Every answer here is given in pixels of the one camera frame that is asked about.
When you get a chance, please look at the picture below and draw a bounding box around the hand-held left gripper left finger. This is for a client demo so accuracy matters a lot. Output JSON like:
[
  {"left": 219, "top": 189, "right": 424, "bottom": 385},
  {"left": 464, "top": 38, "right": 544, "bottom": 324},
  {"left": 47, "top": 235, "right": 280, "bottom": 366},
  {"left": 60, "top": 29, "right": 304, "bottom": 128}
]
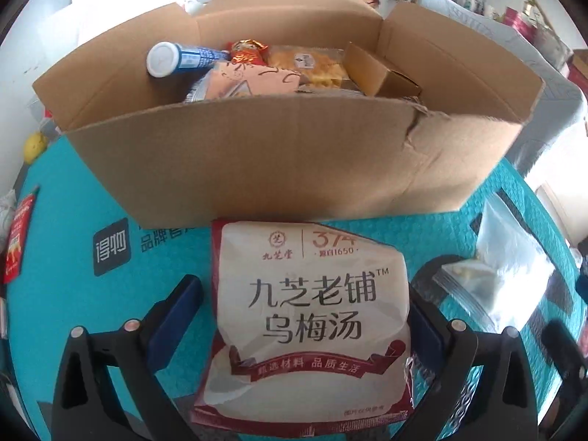
[{"left": 52, "top": 275, "right": 205, "bottom": 441}]

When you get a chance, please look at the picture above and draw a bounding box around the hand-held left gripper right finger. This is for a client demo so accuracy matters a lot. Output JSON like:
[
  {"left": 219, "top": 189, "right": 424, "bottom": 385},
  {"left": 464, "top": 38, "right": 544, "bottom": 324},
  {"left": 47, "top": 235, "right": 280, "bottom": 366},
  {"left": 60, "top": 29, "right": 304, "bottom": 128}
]
[{"left": 406, "top": 285, "right": 539, "bottom": 441}]

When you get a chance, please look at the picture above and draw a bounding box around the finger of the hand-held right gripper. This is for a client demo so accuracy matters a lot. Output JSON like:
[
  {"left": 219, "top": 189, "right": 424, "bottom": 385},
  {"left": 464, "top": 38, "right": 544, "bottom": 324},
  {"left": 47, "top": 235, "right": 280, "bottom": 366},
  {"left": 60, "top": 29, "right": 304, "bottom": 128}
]
[{"left": 541, "top": 320, "right": 588, "bottom": 428}]

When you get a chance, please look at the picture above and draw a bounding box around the white drink mix pouch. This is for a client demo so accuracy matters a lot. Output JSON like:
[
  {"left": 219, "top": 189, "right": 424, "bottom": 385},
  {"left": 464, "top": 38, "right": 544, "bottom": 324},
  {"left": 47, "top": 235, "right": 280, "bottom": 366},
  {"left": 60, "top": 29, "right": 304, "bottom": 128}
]
[{"left": 190, "top": 219, "right": 414, "bottom": 439}]

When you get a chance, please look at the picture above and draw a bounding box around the cardboard box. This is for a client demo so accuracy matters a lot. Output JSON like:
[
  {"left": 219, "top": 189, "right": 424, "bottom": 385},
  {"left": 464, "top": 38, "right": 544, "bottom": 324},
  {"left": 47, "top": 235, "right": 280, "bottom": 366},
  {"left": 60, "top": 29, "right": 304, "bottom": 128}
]
[{"left": 32, "top": 0, "right": 545, "bottom": 230}]

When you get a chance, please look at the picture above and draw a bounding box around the red triangle snack packet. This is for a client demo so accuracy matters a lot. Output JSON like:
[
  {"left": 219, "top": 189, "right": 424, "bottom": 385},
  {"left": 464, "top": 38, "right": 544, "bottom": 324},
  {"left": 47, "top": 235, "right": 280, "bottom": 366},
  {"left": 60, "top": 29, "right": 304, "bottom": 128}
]
[{"left": 184, "top": 62, "right": 301, "bottom": 102}]

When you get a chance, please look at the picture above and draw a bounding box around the blue tablet tube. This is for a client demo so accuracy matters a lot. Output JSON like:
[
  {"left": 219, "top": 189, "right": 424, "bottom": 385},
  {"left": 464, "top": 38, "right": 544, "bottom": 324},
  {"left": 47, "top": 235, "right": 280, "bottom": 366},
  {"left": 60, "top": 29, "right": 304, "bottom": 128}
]
[{"left": 146, "top": 41, "right": 230, "bottom": 79}]

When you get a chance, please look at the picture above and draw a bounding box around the red candy wrapper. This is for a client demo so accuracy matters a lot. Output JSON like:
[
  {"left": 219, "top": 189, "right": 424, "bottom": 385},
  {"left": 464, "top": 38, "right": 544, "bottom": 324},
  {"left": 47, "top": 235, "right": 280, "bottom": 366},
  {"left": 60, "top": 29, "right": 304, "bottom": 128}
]
[{"left": 228, "top": 39, "right": 269, "bottom": 66}]

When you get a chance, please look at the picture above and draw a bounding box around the waffle packet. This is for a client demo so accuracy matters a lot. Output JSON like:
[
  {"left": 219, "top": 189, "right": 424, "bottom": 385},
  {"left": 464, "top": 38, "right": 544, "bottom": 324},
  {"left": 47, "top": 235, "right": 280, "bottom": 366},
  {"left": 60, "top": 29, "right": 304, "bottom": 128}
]
[{"left": 266, "top": 45, "right": 350, "bottom": 90}]

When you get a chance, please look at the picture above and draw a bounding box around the clear zip bag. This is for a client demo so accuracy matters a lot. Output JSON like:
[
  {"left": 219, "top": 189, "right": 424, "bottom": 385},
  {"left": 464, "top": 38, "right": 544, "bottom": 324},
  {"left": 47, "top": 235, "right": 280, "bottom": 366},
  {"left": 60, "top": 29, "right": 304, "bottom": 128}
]
[{"left": 432, "top": 193, "right": 559, "bottom": 331}]

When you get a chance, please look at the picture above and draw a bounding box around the teal bubble mat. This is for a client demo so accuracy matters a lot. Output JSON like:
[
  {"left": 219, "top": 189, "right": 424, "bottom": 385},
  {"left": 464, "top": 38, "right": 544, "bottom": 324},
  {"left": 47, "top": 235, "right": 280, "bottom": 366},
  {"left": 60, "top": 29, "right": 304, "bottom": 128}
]
[{"left": 0, "top": 138, "right": 584, "bottom": 441}]

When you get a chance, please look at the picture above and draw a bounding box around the red sachet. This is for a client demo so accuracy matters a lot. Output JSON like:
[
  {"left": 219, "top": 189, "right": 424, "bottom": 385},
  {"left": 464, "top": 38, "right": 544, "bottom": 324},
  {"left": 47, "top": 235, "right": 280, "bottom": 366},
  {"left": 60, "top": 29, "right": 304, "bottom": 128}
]
[{"left": 4, "top": 186, "right": 40, "bottom": 284}]

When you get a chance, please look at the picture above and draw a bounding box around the crumpled white tissue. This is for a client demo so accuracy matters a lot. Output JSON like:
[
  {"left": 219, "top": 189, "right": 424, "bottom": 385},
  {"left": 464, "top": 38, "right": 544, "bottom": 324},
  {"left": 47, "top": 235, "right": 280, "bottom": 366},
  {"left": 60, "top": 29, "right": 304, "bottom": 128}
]
[{"left": 0, "top": 190, "right": 17, "bottom": 235}]

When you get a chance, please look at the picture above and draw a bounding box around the yellow lemon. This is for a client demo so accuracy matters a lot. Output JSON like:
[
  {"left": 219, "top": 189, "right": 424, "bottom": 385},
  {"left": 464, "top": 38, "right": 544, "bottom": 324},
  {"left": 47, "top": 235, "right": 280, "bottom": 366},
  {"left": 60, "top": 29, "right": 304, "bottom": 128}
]
[{"left": 23, "top": 132, "right": 49, "bottom": 164}]

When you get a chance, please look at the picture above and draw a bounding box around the grey covered chair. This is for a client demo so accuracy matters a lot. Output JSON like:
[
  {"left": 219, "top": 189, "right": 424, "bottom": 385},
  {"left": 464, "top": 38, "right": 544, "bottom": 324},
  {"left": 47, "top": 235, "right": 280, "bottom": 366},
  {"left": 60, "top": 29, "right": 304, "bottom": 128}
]
[{"left": 420, "top": 0, "right": 588, "bottom": 180}]

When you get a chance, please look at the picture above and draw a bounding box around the red gift box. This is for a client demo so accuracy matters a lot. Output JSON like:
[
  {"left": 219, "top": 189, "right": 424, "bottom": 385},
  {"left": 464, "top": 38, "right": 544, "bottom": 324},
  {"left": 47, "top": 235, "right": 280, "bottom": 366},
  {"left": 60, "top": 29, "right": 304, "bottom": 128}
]
[{"left": 503, "top": 7, "right": 529, "bottom": 33}]

